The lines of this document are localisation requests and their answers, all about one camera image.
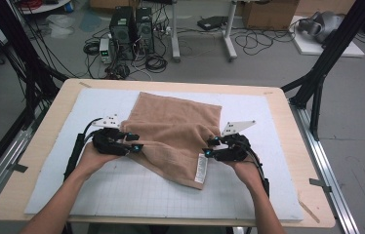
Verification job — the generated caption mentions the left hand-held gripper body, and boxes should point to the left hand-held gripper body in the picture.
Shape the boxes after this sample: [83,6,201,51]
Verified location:
[91,113,130,156]

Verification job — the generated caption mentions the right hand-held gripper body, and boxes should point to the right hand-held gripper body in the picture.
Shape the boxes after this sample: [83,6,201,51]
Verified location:
[214,120,257,163]

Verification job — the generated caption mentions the tan towel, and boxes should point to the tan towel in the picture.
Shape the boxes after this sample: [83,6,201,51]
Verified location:
[119,92,223,191]

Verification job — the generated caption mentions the person's left hand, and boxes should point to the person's left hand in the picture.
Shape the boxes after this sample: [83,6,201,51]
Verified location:
[76,142,122,178]

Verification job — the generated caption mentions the person's right hand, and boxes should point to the person's right hand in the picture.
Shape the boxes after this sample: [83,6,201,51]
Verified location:
[227,158,264,193]

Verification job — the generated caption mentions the white foam mat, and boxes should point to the white foam mat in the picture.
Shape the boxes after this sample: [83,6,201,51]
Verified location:
[23,88,304,222]

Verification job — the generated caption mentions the wooden table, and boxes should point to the wooden table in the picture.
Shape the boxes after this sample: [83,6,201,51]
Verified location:
[0,77,337,229]

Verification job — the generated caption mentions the white power supply unit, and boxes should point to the white power supply unit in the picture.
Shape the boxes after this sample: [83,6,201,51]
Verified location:
[99,38,112,64]

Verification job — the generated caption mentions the wooden stick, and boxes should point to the wooden stick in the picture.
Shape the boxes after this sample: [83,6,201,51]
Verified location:
[298,198,321,224]

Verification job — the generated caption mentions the large black computer tower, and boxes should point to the large black computer tower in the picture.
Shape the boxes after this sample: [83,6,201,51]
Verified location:
[109,6,137,61]

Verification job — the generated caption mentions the slim black computer tower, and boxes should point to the slim black computer tower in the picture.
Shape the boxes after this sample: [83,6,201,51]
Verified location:
[135,7,155,55]

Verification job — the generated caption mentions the flat black device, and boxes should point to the flat black device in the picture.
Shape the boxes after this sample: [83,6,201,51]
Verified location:
[197,15,229,32]

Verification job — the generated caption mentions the clear plastic sheet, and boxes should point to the clear plastic sheet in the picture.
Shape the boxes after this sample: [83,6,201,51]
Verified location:
[45,14,76,39]

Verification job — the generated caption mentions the white floor board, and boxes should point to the white floor board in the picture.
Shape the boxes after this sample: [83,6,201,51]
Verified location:
[289,15,365,59]

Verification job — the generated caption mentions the flat cardboard box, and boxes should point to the flat cardboard box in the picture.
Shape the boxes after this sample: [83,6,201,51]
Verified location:
[89,0,140,11]

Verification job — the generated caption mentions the large cardboard box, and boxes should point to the large cardboard box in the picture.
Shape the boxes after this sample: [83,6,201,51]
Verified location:
[242,0,301,31]

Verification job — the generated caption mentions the round white table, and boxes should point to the round white table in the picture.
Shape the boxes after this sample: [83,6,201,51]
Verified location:
[16,0,73,16]

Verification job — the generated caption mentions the grey robot shell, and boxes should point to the grey robot shell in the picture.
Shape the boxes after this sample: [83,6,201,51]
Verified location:
[297,11,346,45]

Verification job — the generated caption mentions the right hand-held gripper black cable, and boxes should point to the right hand-held gripper black cable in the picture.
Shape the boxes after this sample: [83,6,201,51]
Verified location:
[244,145,270,198]

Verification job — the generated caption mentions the tangled cable bundle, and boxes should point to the tangled cable bundle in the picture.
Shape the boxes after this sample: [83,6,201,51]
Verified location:
[104,62,131,81]

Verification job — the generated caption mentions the grey metal bracket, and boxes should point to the grey metal bracket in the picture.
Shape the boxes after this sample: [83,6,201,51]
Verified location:
[7,162,29,174]
[308,177,333,193]

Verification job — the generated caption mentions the aluminium rail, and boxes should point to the aluminium rail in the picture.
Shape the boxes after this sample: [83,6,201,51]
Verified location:
[289,100,362,234]
[0,128,34,222]

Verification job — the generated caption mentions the small coiled black cable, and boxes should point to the small coiled black cable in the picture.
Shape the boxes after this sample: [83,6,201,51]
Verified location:
[82,40,101,56]

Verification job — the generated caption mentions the loose black floor cables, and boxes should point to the loose black floor cables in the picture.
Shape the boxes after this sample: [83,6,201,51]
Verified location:
[233,27,298,57]

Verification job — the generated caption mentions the white desk frame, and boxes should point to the white desk frame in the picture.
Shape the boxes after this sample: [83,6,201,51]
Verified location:
[170,0,239,63]

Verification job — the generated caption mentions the black frame with cables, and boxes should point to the black frame with cables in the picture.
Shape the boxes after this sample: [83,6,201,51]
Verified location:
[0,0,69,132]

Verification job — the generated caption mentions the black frame strut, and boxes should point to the black frame strut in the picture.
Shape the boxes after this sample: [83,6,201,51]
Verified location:
[280,0,365,141]

